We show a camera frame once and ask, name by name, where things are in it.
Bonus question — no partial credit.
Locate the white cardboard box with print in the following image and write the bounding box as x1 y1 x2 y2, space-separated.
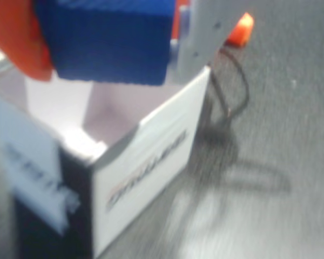
0 66 212 259

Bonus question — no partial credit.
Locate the thin black cable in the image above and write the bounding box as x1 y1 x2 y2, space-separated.
210 47 251 120

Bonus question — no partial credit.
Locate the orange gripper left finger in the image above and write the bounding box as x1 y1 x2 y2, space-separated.
0 0 55 82

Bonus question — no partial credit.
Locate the blue cube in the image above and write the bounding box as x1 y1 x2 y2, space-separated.
34 0 177 87

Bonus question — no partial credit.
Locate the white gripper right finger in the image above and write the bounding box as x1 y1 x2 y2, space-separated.
167 0 261 82

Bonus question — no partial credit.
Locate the small orange wedge piece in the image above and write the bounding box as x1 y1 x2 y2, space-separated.
225 11 255 48

